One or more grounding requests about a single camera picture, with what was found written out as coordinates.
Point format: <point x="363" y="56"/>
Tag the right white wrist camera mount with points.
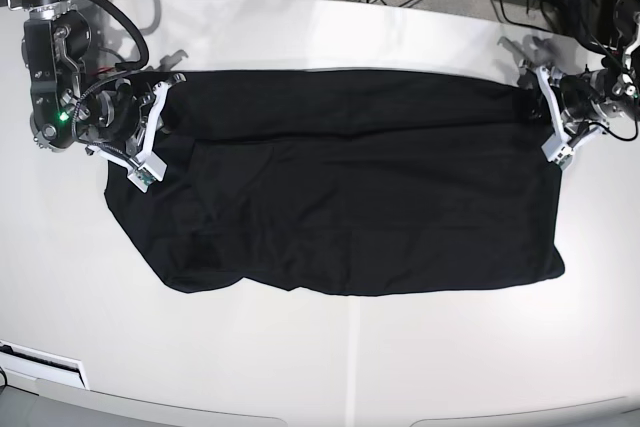
<point x="143" y="166"/>

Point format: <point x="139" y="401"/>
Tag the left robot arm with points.
<point x="620" y="62"/>

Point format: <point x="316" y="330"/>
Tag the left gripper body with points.
<point x="580" y="97"/>

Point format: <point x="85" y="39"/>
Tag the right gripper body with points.
<point x="114" y="119"/>

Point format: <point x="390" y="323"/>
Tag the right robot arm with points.
<point x="56" y="40"/>

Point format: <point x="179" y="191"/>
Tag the black t-shirt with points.
<point x="353" y="183"/>

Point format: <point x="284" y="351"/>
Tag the white box at table edge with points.
<point x="34" y="365"/>

